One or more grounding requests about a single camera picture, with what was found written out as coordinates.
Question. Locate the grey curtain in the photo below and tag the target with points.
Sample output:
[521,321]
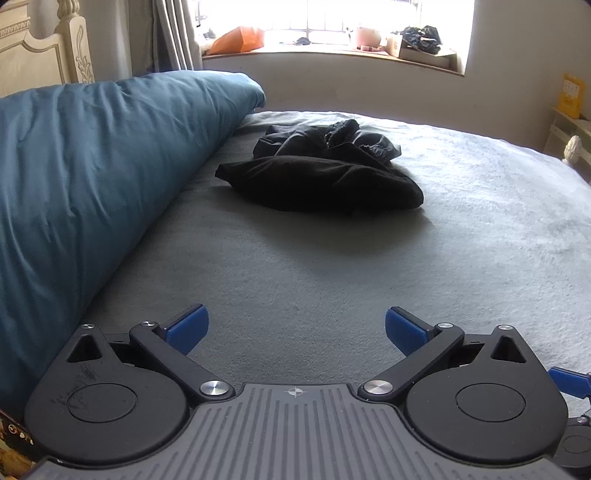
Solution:
[175,37]

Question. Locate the window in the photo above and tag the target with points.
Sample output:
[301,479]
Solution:
[323,18]

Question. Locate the smooth black garment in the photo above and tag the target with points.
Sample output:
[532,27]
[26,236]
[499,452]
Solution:
[291,141]

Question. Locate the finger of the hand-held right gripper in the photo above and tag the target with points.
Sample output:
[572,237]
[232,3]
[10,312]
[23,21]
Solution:
[572,383]

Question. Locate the teal blue pillow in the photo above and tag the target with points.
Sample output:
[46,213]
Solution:
[92,184]

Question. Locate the black frilly garment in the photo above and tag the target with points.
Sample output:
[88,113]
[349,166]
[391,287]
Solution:
[355,138]

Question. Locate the white shelf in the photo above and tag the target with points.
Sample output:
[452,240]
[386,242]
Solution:
[558,129]

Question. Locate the black cloth bundle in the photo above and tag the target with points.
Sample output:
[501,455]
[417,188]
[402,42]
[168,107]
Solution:
[420,38]

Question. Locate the white plastic bag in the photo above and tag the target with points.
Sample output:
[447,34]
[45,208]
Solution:
[205,41]

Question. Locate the pink round pot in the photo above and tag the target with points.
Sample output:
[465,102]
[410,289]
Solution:
[368,38]

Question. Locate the cardboard box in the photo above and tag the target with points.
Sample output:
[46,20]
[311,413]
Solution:
[429,57]

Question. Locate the yellow box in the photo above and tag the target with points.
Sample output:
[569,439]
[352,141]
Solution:
[569,94]

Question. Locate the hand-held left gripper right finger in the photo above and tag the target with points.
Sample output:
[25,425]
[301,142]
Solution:
[406,330]

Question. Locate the black printed T-shirt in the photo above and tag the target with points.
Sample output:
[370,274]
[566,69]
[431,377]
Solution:
[323,189]

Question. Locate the orange bag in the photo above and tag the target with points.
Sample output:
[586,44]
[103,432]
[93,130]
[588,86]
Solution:
[238,40]

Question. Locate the cream carved headboard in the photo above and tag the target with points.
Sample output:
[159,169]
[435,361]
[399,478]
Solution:
[41,55]

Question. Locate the white bed post finial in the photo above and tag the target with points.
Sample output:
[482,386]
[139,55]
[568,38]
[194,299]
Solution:
[573,148]

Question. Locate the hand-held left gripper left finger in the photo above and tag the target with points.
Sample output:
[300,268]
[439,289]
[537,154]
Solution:
[187,330]

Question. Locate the small dark object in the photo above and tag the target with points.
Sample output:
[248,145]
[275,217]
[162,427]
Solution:
[302,41]

